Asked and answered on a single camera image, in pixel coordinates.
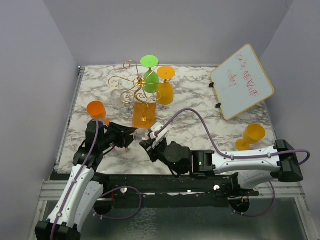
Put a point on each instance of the clear wine glass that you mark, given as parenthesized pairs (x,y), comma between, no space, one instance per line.
(115,98)
(140,135)

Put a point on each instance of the yellow-framed whiteboard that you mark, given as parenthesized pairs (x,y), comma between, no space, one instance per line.
(241,83)

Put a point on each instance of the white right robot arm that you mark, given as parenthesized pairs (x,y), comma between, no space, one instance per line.
(252,167)

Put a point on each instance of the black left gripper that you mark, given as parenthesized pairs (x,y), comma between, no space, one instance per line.
(123,134)

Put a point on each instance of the yellow plastic wine glass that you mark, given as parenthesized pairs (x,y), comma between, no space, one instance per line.
(165,91)

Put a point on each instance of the orange plastic wine glass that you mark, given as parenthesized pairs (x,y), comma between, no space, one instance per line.
(96,109)

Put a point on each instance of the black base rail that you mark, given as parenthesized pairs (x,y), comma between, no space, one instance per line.
(167,191)

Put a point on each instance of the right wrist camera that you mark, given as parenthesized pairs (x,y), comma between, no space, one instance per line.
(154,134)

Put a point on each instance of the green plastic wine glass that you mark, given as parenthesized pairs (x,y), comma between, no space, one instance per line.
(151,80)

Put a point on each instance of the wooden rack base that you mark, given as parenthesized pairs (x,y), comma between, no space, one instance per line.
(143,116)

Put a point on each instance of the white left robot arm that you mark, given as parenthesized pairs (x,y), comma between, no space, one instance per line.
(81,192)

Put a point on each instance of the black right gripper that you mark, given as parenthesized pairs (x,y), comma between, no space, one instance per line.
(147,144)

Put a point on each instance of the gold wire glass rack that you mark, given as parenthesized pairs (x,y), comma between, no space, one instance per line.
(136,92)

